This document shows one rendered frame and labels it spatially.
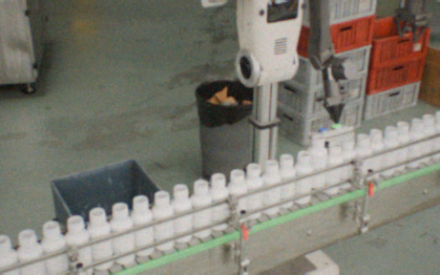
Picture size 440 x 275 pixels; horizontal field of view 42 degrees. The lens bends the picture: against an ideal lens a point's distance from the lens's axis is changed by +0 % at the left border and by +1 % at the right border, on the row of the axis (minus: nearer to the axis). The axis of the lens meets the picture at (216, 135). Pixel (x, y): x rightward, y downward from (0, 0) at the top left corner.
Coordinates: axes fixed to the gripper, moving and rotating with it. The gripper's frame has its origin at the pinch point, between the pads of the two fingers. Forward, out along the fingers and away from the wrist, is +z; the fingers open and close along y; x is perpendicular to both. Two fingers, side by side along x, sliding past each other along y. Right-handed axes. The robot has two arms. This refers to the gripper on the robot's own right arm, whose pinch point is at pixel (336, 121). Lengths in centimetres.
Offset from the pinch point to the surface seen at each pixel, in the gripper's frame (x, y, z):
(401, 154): -16.5, 11.8, 12.8
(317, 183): -16.5, -23.2, 13.8
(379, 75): 183, 190, 15
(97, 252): -17, -93, 13
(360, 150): -18.0, -6.3, 7.0
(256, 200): -17, -46, 13
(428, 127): -17.7, 23.7, 6.2
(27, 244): -19, -109, 5
